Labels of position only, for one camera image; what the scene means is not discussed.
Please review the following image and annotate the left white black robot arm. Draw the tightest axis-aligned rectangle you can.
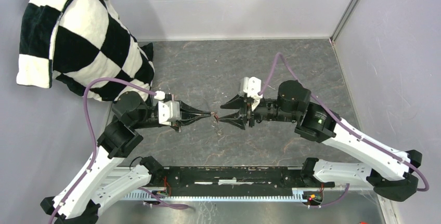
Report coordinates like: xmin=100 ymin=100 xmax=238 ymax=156
xmin=41 ymin=91 xmax=212 ymax=223

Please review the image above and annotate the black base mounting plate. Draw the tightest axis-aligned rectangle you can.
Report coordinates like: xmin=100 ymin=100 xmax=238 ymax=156
xmin=158 ymin=166 xmax=335 ymax=196

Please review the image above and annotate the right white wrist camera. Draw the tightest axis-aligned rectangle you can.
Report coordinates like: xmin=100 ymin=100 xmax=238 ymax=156
xmin=238 ymin=76 xmax=263 ymax=111

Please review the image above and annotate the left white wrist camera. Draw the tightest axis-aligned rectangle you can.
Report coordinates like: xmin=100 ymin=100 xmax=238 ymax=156
xmin=154 ymin=91 xmax=180 ymax=126

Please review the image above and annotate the white slotted cable duct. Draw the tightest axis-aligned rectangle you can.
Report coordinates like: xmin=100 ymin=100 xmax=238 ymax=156
xmin=121 ymin=190 xmax=307 ymax=203

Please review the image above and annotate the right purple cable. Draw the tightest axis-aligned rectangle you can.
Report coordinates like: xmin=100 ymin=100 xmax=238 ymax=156
xmin=258 ymin=52 xmax=430 ymax=208

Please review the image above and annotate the corner aluminium profile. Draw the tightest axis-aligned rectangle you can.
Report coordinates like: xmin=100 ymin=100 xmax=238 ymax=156
xmin=329 ymin=0 xmax=360 ymax=45

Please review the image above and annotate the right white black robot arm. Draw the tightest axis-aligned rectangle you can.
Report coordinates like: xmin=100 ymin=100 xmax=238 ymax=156
xmin=220 ymin=77 xmax=422 ymax=202

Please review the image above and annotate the black and white checkered cloth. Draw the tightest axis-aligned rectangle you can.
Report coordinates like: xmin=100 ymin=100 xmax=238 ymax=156
xmin=16 ymin=0 xmax=154 ymax=101

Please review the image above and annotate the purple cable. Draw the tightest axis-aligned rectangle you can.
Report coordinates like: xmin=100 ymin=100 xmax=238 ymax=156
xmin=258 ymin=52 xmax=430 ymax=208
xmin=47 ymin=77 xmax=190 ymax=224

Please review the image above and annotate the key with red tag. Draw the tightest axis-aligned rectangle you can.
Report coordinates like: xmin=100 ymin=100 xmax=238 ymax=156
xmin=211 ymin=112 xmax=219 ymax=123

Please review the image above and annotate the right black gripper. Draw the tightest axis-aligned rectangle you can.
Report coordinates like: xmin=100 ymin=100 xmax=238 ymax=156
xmin=218 ymin=93 xmax=299 ymax=130

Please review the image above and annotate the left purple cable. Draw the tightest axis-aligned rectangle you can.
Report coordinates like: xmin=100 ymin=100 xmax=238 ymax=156
xmin=47 ymin=77 xmax=190 ymax=224

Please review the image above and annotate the aluminium frame rail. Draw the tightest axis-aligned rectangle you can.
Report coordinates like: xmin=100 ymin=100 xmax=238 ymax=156
xmin=67 ymin=166 xmax=402 ymax=224

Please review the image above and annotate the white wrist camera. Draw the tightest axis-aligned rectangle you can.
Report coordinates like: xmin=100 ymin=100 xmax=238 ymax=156
xmin=154 ymin=91 xmax=180 ymax=126
xmin=238 ymin=76 xmax=263 ymax=111

